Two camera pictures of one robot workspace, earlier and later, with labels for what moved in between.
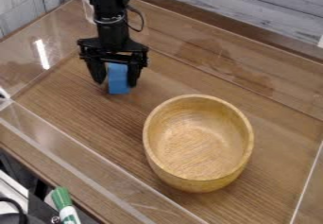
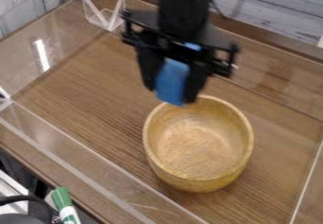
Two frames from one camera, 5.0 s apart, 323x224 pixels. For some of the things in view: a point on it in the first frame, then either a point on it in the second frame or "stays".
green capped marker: (61, 198) stays
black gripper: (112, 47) -> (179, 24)
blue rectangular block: (118, 71) -> (172, 80)
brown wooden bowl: (196, 142) stays
